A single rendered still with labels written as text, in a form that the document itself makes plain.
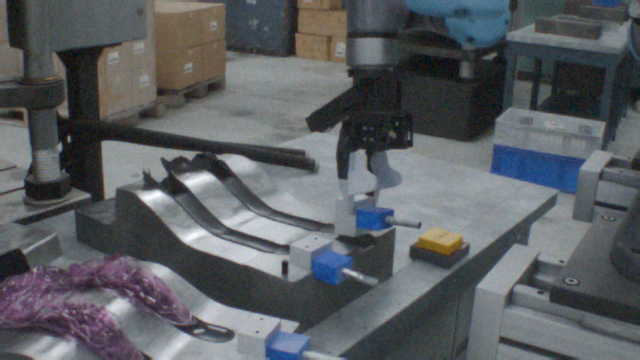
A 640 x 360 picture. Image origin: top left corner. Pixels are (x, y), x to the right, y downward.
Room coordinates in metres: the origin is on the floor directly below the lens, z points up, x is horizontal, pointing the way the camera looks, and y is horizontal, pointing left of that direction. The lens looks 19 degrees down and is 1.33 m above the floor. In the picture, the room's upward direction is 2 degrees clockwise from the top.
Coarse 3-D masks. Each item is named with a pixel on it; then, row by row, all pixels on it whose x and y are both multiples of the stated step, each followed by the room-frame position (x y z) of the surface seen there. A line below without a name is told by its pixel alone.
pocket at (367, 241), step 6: (366, 234) 1.03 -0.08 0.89; (342, 240) 1.03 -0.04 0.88; (348, 240) 1.04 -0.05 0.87; (354, 240) 1.05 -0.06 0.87; (360, 240) 1.04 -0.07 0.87; (366, 240) 1.03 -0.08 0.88; (372, 240) 1.02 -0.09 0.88; (360, 246) 1.04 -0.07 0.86; (366, 246) 1.03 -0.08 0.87; (372, 246) 1.02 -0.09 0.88; (360, 252) 0.99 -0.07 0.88
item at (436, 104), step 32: (416, 32) 5.75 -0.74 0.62; (416, 64) 5.44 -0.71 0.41; (448, 64) 5.32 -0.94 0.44; (480, 64) 5.66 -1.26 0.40; (416, 96) 4.95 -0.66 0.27; (448, 96) 4.84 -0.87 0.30; (480, 96) 4.90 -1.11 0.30; (416, 128) 4.94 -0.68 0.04; (448, 128) 4.83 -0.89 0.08; (480, 128) 4.98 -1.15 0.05
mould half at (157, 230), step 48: (144, 192) 1.06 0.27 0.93; (96, 240) 1.12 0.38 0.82; (144, 240) 1.04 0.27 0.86; (192, 240) 0.99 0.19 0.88; (288, 240) 1.00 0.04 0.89; (336, 240) 1.00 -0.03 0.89; (384, 240) 1.04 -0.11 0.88; (240, 288) 0.91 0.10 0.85; (288, 288) 0.86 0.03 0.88; (336, 288) 0.94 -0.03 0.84
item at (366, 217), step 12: (336, 204) 1.01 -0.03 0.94; (360, 204) 1.00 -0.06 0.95; (372, 204) 1.03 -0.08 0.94; (336, 216) 1.01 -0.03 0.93; (348, 216) 1.00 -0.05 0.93; (360, 216) 0.99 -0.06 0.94; (372, 216) 0.98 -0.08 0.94; (384, 216) 0.98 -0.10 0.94; (336, 228) 1.00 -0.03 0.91; (348, 228) 0.99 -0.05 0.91; (360, 228) 0.99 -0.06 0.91; (372, 228) 0.97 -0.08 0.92; (384, 228) 0.98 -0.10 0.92; (420, 228) 0.95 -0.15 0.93
